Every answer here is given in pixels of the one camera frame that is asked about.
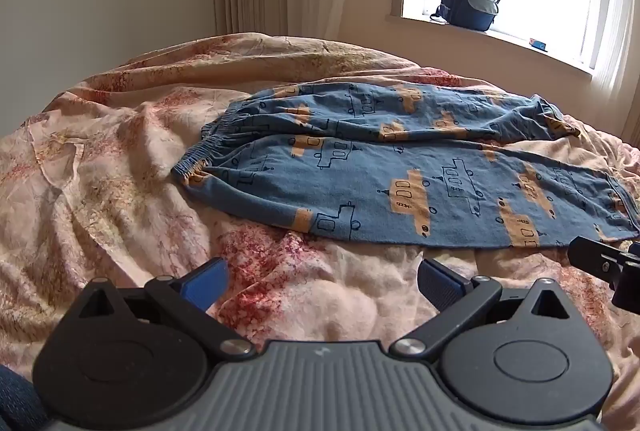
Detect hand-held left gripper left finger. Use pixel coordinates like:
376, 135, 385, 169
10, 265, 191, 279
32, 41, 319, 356
61, 257, 257, 359

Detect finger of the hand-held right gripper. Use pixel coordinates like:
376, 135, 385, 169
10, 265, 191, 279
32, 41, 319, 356
567, 236, 632, 286

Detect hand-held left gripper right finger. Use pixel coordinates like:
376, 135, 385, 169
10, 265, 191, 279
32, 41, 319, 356
390, 257, 582, 359

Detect blue printed pants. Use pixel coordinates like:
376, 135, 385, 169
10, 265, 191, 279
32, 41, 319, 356
171, 81, 640, 251

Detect pink floral blanket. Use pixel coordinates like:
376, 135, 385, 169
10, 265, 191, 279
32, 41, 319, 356
0, 32, 640, 431

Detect person's dark blue clothing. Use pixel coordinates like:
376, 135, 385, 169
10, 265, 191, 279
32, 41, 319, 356
0, 363, 49, 431

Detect sheer white curtain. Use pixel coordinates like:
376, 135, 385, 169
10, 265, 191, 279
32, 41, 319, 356
582, 0, 640, 146

